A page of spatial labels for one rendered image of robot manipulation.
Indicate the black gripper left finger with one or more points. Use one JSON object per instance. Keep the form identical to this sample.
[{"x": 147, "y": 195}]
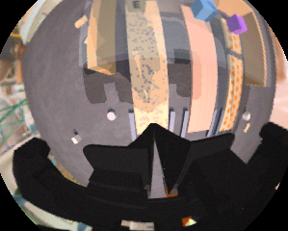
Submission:
[{"x": 138, "y": 156}]

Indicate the pink flat strip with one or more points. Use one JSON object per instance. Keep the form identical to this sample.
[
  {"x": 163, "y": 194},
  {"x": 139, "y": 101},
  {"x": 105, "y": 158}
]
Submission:
[{"x": 203, "y": 95}]

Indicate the pale orange strip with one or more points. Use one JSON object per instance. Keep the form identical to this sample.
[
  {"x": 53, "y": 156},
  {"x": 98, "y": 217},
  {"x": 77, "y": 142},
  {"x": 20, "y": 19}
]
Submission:
[{"x": 149, "y": 77}]

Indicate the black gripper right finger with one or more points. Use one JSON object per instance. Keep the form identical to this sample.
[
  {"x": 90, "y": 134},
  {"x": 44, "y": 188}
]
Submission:
[{"x": 176, "y": 154}]

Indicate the orange dotted strip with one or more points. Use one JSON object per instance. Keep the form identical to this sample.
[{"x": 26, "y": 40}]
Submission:
[{"x": 232, "y": 99}]

